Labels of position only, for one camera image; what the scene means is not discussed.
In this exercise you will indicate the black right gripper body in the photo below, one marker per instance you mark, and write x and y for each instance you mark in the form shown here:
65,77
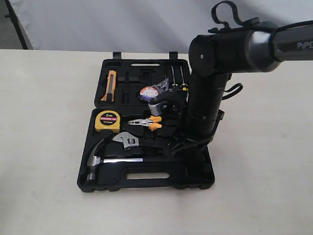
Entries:
180,142

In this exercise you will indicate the tape roll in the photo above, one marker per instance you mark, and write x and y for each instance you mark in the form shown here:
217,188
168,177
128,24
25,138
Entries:
150,92

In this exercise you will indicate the adjustable wrench black handle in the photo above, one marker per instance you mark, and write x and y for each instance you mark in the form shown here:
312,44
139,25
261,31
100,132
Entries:
130,141

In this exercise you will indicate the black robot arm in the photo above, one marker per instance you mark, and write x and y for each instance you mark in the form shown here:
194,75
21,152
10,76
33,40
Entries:
214,58

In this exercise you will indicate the black plastic tool case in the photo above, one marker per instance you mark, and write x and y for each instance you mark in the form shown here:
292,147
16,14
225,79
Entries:
132,76

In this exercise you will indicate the yellow black screwdriver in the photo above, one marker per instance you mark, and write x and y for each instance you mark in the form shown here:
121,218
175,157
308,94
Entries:
183,86
175,84

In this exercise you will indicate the yellow tape measure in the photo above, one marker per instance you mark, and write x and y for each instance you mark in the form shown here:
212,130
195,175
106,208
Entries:
107,120

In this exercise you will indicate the orange utility knife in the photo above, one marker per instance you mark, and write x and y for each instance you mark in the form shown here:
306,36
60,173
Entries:
110,88

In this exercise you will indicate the orange handled pliers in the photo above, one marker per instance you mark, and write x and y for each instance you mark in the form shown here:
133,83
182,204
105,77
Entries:
153,122

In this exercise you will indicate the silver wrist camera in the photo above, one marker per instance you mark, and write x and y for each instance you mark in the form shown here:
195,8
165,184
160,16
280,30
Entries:
167,102

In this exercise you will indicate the claw hammer black handle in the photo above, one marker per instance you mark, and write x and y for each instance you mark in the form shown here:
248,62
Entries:
94,161

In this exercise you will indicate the black metal frame post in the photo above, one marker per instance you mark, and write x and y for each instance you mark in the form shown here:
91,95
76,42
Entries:
15,22

